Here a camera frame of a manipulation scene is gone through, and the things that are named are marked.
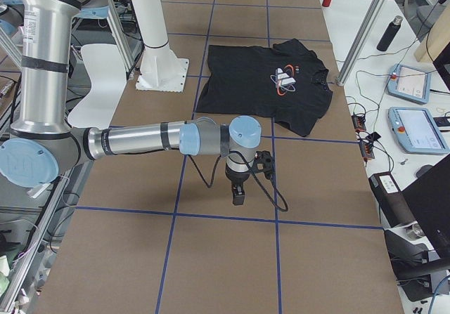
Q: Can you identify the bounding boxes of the white chair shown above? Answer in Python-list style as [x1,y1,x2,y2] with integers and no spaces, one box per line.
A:
[68,44,127,129]

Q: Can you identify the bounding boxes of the black graphic t-shirt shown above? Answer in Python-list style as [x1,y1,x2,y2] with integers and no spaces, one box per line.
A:
[196,39,333,136]

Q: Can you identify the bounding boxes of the near teach pendant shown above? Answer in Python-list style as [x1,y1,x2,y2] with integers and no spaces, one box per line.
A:
[387,107,449,155]

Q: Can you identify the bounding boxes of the black water bottle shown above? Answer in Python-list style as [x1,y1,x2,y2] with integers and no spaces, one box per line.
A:
[376,15,403,52]

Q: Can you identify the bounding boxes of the black monitor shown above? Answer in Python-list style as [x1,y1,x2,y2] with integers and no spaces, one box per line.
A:
[402,156,449,258]

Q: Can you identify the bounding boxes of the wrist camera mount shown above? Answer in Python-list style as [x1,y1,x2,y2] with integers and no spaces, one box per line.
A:
[252,150,275,181]

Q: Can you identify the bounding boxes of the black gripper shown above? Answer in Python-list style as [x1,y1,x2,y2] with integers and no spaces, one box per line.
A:
[225,169,249,206]

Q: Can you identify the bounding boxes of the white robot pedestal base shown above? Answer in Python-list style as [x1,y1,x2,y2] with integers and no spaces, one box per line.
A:
[131,0,189,93]

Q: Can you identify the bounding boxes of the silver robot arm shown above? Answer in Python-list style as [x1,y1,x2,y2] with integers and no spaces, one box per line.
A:
[1,0,261,205]

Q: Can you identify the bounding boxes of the teach pendant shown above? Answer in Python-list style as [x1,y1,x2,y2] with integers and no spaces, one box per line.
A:
[387,64,431,105]
[387,107,449,155]

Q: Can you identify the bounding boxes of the far teach pendant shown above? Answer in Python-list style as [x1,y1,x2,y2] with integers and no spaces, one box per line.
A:
[387,64,431,105]

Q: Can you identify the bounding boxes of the right black braided cable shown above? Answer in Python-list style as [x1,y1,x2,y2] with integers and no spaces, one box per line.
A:
[186,148,290,213]

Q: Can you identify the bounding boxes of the aluminium frame post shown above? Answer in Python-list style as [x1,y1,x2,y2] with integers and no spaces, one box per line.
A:
[337,0,387,86]

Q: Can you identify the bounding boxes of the black box device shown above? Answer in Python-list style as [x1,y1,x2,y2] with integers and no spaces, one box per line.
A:
[368,171,416,227]

